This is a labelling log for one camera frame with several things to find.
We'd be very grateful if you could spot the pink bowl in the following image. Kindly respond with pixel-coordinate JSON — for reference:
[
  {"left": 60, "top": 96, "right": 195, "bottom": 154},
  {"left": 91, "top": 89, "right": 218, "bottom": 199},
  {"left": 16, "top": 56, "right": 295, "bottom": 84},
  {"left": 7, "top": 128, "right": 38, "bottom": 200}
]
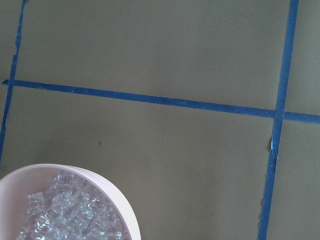
[{"left": 0, "top": 163, "right": 141, "bottom": 240}]

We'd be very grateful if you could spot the pile of clear ice cubes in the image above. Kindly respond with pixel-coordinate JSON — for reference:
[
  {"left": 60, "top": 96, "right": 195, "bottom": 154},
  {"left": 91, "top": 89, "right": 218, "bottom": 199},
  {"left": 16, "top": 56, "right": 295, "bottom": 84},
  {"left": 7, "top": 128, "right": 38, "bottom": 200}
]
[{"left": 17, "top": 170, "right": 131, "bottom": 240}]

